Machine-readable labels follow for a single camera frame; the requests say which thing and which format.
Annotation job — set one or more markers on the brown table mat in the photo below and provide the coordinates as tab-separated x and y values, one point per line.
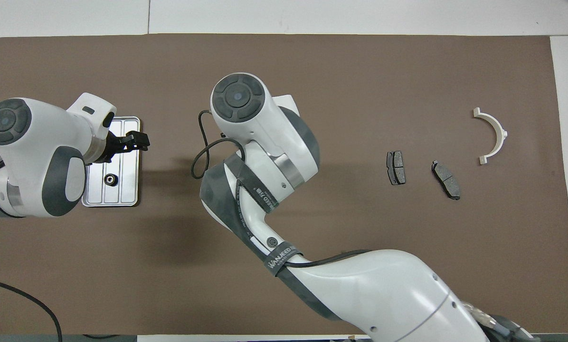
407	71

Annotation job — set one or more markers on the white semicircular clamp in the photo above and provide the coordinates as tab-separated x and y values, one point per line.
495	119

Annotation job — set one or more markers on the short grey brake pad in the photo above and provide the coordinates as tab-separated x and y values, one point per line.
396	168

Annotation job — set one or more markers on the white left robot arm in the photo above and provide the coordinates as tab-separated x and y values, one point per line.
37	142

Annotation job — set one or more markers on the large black bearing gear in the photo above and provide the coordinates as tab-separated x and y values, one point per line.
109	179

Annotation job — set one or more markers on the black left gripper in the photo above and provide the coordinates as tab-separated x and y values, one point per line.
112	147

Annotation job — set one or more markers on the silver metal tray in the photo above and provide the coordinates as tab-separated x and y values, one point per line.
127	180

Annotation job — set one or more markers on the long grey brake pad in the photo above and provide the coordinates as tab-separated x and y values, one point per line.
446	180

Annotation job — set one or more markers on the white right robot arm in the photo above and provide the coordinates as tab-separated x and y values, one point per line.
388	289

